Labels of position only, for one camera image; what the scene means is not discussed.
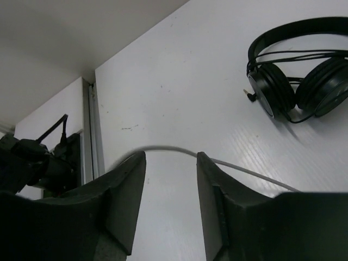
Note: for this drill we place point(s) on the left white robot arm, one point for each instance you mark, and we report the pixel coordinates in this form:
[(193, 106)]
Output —
[(28, 162)]

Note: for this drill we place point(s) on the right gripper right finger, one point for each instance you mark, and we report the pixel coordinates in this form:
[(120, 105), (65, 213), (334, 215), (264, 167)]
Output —
[(241, 224)]

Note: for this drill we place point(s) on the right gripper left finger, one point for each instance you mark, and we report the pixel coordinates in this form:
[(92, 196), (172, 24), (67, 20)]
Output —
[(96, 221)]

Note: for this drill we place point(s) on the aluminium mounting rail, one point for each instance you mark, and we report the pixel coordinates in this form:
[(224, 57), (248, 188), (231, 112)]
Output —
[(92, 158)]

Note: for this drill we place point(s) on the left black headphones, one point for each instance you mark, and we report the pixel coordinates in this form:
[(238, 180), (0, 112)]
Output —
[(298, 84)]

